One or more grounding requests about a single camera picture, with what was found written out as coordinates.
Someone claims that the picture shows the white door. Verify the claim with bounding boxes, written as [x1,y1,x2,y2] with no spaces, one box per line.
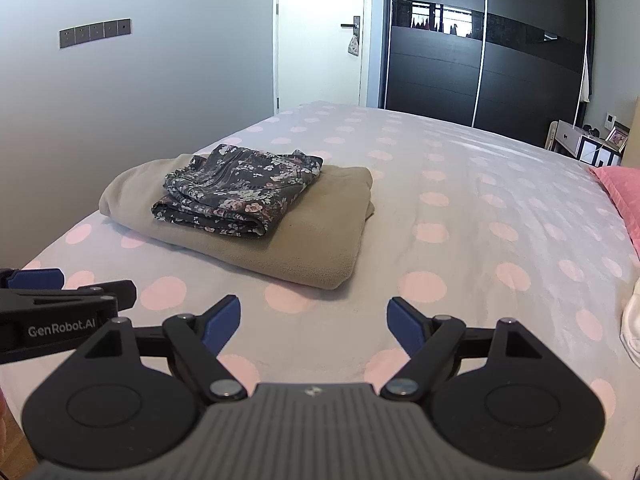
[274,0,373,116]

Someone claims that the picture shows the pink pillow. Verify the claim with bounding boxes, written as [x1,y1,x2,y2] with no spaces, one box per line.
[589,165,640,256]

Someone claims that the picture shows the polka dot bed sheet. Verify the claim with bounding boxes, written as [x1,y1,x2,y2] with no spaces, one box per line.
[0,100,640,480]

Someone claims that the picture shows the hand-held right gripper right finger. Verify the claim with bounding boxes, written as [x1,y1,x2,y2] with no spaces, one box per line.
[380,296,544,404]

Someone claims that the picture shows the grey wall switch panel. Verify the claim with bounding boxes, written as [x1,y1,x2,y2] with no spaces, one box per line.
[59,18,132,49]

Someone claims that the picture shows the black sliding wardrobe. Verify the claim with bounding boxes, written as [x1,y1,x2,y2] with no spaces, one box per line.
[384,0,593,148]

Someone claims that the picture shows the white nightstand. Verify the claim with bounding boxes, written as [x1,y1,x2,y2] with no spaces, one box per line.
[545,120,626,167]

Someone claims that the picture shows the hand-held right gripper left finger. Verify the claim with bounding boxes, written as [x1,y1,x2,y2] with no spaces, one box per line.
[84,295,248,404]

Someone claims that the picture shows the beige folded garment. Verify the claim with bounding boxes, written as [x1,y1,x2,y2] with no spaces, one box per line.
[98,154,376,291]

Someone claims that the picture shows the white garment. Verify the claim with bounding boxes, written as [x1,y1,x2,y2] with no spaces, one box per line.
[620,280,640,366]

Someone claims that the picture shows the dark floral denim pants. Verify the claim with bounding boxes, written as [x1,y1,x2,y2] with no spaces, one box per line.
[151,144,324,237]

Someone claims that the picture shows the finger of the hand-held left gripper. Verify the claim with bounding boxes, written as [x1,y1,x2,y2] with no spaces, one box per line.
[60,280,138,312]
[0,268,67,292]

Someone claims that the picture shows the white hanging cloth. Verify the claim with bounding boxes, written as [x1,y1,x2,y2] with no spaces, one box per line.
[577,50,593,106]

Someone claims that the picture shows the photo frame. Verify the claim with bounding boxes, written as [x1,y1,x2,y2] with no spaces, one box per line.
[605,122,632,153]

